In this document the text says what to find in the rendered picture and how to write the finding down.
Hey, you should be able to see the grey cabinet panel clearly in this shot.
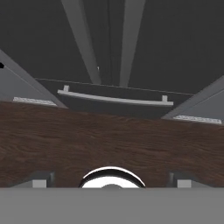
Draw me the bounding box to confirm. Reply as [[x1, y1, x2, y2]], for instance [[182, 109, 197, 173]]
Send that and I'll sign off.
[[161, 74, 224, 126], [0, 48, 68, 109]]

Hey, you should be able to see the round white and black object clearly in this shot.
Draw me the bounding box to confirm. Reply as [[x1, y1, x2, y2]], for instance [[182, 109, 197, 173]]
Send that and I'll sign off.
[[78, 165, 146, 189]]

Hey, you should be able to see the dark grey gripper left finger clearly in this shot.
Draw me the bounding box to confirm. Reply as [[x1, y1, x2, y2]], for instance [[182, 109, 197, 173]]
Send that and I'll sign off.
[[11, 170, 56, 189]]

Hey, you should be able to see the dark grey fridge drawer front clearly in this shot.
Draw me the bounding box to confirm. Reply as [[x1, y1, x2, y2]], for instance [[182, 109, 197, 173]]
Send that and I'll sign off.
[[34, 77, 195, 121]]

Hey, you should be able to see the long grey fridge door handle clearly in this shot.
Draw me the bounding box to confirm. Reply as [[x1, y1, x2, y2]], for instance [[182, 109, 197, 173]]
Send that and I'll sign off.
[[60, 0, 102, 86], [118, 0, 147, 88]]

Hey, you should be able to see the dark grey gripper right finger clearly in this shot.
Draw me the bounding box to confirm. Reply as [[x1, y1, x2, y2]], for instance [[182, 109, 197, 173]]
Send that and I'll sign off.
[[168, 171, 212, 189]]

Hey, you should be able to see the dark grey fridge door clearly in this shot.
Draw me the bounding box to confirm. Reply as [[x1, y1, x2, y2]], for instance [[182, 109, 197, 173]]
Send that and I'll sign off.
[[0, 0, 112, 86], [108, 0, 224, 95]]

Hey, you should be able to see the grey fridge drawer handle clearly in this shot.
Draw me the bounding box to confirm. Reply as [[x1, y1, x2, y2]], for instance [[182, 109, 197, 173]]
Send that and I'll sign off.
[[57, 84, 175, 107]]

